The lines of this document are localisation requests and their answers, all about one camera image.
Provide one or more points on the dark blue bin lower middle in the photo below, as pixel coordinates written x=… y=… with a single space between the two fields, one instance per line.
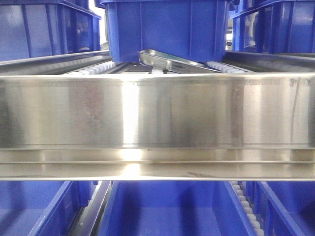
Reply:
x=174 y=208

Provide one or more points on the dark blue bin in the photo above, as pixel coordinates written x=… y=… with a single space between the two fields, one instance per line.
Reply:
x=273 y=26
x=42 y=208
x=174 y=208
x=38 y=28
x=283 y=208
x=190 y=29

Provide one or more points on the dark blue bin upper middle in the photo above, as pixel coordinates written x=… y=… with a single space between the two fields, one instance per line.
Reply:
x=190 y=29

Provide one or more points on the tilted steel tray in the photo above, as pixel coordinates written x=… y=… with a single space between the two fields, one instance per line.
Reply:
x=172 y=63

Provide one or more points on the white roller track upper left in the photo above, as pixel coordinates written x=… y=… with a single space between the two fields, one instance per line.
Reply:
x=95 y=69

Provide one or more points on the white roller track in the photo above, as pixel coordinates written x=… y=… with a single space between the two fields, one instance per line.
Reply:
x=247 y=207
x=225 y=68
x=95 y=69

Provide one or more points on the white roller track upper right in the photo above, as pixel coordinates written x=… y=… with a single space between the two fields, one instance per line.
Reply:
x=225 y=68

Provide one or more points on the white roller track lower right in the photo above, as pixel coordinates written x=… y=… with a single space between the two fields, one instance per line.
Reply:
x=247 y=207

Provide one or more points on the dark blue bin lower right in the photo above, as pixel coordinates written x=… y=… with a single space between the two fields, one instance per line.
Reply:
x=283 y=208

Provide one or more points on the dark blue bin upper right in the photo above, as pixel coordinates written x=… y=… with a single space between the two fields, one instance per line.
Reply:
x=273 y=26

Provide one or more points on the dark blue bin upper left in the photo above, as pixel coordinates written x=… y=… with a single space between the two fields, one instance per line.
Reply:
x=38 y=28

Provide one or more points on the dark blue bin lower left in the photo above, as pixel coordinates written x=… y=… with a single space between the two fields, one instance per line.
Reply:
x=42 y=208

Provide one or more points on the stainless steel shelf front rail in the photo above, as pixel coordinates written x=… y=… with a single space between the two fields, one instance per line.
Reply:
x=247 y=126

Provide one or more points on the grey metal divider rail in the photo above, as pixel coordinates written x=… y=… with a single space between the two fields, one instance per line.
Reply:
x=89 y=219

